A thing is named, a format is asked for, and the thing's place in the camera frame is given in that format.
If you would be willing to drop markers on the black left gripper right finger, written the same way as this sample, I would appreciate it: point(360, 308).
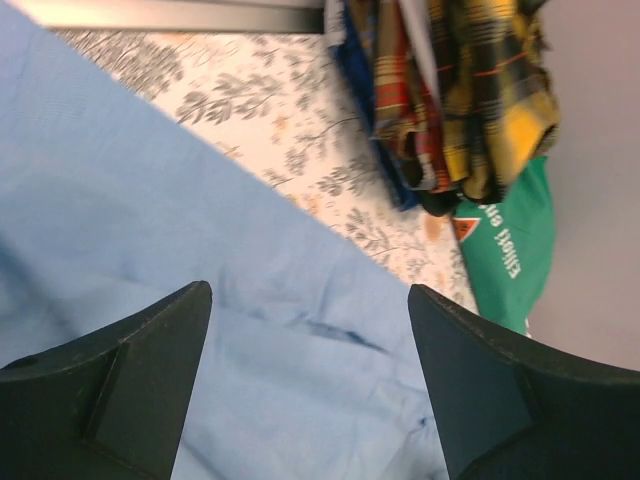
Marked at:
point(509, 407)

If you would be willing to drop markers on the stack of folded plaid shirts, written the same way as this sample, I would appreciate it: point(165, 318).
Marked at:
point(382, 50)

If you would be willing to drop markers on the light blue long sleeve shirt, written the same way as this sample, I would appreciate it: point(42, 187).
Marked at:
point(309, 369)

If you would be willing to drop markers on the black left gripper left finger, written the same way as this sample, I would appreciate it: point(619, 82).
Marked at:
point(111, 404)

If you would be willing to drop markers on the green t-shirt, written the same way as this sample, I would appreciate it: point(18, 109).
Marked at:
point(507, 248)

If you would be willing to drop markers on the floral patterned table mat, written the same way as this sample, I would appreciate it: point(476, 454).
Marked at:
point(277, 105)

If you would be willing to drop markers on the yellow plaid flannel shirt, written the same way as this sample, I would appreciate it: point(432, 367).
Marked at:
point(498, 107)

